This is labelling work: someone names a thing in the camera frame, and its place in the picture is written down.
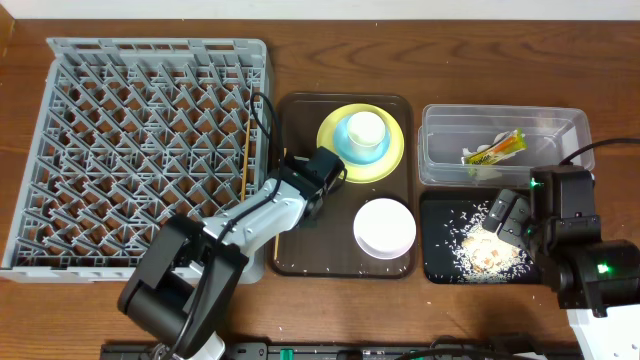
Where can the white tissue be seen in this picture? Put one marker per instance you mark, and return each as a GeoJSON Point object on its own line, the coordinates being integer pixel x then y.
{"type": "Point", "coordinates": [483, 172]}

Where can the yellow-green plate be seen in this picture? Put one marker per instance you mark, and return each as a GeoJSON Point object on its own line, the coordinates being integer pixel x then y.
{"type": "Point", "coordinates": [362, 174]}

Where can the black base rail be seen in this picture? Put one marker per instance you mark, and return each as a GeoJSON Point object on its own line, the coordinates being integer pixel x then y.
{"type": "Point", "coordinates": [520, 345]}

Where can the pale green cup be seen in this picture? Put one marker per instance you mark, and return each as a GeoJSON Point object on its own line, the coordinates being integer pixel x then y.
{"type": "Point", "coordinates": [366, 129]}

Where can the white bowl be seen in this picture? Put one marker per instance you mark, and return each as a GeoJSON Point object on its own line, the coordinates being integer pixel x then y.
{"type": "Point", "coordinates": [384, 228]}

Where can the clear plastic container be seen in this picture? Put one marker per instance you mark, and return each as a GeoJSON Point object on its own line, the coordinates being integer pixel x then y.
{"type": "Point", "coordinates": [550, 133]}

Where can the rice and food scraps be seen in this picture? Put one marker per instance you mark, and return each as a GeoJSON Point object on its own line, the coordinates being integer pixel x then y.
{"type": "Point", "coordinates": [487, 250]}

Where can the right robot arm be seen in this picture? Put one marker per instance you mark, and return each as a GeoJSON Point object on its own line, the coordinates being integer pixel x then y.
{"type": "Point", "coordinates": [596, 281]}

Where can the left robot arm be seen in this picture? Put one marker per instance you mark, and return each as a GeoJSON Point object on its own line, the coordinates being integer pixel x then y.
{"type": "Point", "coordinates": [183, 285]}

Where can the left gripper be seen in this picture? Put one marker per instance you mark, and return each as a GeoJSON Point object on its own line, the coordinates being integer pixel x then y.
{"type": "Point", "coordinates": [314, 201]}

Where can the light blue saucer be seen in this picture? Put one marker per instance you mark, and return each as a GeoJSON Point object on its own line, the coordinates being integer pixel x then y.
{"type": "Point", "coordinates": [354, 154]}

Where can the grey dish rack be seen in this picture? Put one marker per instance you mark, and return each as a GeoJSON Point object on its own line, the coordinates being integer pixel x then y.
{"type": "Point", "coordinates": [130, 132]}

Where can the green snack wrapper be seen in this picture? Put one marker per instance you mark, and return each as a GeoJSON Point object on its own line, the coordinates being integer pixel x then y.
{"type": "Point", "coordinates": [504, 146]}

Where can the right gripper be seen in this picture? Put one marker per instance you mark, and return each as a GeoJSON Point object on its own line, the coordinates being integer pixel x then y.
{"type": "Point", "coordinates": [507, 220]}

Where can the black waste tray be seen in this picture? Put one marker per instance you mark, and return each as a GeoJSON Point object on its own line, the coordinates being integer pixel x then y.
{"type": "Point", "coordinates": [440, 250]}

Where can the dark brown serving tray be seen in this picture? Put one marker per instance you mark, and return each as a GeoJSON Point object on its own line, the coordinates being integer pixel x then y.
{"type": "Point", "coordinates": [325, 246]}

